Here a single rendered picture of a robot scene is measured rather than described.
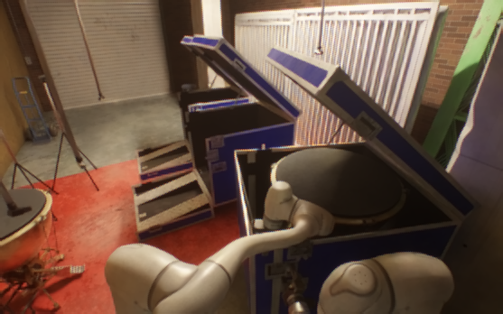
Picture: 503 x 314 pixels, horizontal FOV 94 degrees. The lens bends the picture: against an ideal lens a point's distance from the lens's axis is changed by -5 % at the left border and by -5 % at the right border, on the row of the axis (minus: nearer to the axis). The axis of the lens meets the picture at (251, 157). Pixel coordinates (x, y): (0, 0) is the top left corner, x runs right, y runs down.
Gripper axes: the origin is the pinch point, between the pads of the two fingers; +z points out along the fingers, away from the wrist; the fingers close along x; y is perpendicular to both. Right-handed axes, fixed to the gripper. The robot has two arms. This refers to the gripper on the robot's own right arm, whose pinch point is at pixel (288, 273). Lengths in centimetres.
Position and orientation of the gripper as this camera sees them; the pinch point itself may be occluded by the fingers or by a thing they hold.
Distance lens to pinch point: 139.7
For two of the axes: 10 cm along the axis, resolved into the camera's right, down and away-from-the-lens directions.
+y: -9.3, -2.4, -2.7
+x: -3.4, 8.5, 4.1
